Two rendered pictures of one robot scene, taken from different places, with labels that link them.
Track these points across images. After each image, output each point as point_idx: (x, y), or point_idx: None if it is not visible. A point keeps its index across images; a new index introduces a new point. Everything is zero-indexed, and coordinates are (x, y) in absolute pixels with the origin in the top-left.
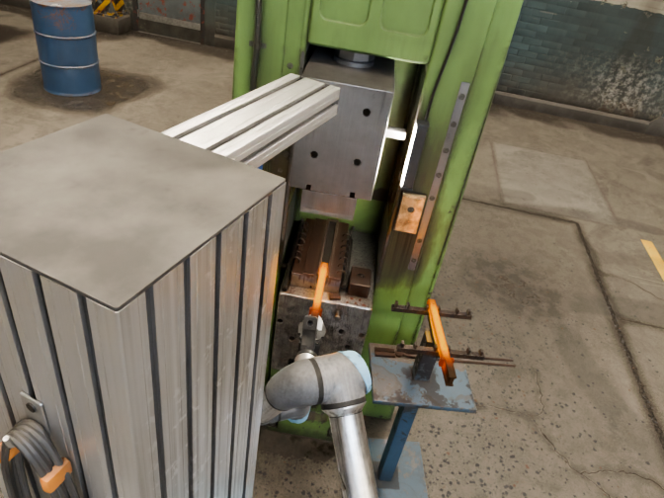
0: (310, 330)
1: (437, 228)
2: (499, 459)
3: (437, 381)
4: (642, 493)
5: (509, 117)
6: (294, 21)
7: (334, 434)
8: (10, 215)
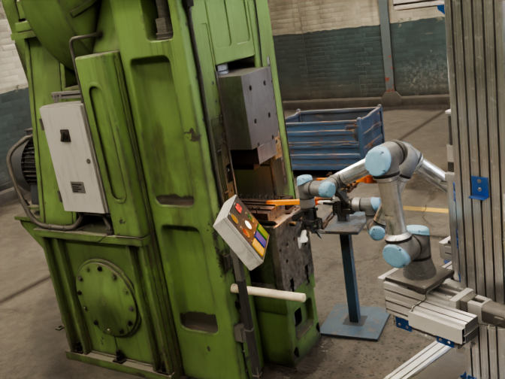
0: (341, 191)
1: (284, 148)
2: (359, 280)
3: (351, 215)
4: None
5: (19, 207)
6: (208, 55)
7: (427, 169)
8: None
